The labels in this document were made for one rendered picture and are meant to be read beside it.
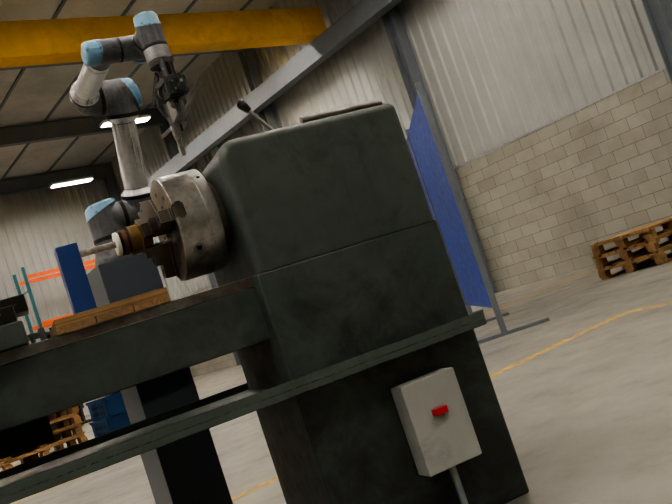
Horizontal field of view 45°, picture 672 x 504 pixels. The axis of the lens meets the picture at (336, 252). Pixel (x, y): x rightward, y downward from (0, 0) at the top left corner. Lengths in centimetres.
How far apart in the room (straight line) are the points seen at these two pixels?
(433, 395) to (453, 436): 13
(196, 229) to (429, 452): 90
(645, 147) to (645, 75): 105
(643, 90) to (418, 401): 1082
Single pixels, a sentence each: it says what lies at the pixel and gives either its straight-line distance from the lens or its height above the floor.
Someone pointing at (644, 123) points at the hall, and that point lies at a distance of 1289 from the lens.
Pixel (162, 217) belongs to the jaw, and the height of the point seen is 110.
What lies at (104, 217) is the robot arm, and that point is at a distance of 296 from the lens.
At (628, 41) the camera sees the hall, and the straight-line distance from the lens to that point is 1299.
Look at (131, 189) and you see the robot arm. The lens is 300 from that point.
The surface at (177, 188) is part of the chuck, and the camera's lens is 235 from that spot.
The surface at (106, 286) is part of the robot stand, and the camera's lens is 286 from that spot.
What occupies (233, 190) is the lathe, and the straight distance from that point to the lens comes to 229.
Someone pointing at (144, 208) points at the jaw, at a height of 117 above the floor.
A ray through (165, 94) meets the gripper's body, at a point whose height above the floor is 145.
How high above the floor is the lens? 71
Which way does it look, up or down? 4 degrees up
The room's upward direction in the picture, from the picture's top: 19 degrees counter-clockwise
